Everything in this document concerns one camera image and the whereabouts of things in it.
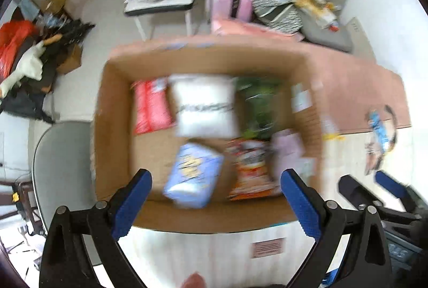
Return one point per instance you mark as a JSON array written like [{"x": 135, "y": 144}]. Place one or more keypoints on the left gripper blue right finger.
[{"x": 366, "y": 261}]

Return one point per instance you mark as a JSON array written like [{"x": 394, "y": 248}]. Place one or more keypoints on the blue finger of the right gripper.
[
  {"x": 409, "y": 198},
  {"x": 357, "y": 194}
]

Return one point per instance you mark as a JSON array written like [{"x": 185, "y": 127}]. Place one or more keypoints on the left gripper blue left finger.
[{"x": 65, "y": 260}]

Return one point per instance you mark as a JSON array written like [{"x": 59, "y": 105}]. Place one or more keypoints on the blue snack packet gold ends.
[{"x": 385, "y": 140}]

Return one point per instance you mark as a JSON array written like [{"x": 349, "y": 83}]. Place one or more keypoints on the yellow silver scrubbing sponge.
[{"x": 330, "y": 130}]

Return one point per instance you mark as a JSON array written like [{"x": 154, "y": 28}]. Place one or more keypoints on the brown rug label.
[{"x": 267, "y": 248}]

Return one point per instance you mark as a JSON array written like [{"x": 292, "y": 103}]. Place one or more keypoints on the grey round chair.
[{"x": 61, "y": 169}]

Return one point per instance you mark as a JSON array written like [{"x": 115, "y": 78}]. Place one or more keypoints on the red orange snack bag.
[{"x": 251, "y": 162}]

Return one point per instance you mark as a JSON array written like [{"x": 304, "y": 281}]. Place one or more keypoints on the green wipes pack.
[{"x": 259, "y": 96}]

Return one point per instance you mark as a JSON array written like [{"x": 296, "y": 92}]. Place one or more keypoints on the light blue cat tissue pack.
[{"x": 193, "y": 176}]

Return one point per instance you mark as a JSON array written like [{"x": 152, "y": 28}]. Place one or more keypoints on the white pillow pack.
[{"x": 204, "y": 106}]

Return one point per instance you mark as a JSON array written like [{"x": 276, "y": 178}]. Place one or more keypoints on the red tissue pack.
[{"x": 152, "y": 111}]

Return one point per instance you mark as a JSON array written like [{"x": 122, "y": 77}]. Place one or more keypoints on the yellow plastic bag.
[{"x": 323, "y": 12}]

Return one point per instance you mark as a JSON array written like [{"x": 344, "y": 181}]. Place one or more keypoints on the white goose plush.
[{"x": 30, "y": 66}]

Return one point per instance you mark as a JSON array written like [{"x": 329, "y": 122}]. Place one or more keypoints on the black white patterned bag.
[{"x": 279, "y": 15}]

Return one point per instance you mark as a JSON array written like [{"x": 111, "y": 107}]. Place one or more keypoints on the folded pink blanket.
[{"x": 236, "y": 27}]

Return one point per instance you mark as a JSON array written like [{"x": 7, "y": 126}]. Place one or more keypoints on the red plastic bag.
[{"x": 13, "y": 34}]

